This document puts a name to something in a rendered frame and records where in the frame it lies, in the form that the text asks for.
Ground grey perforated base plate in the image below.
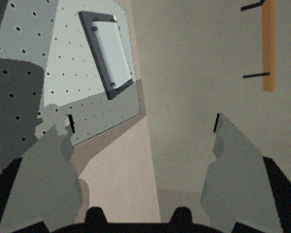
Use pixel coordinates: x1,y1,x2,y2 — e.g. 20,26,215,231
0,0,142,174

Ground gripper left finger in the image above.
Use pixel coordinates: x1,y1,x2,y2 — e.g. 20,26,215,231
0,114,83,233

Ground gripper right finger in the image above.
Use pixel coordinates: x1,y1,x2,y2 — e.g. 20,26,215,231
200,113,291,233

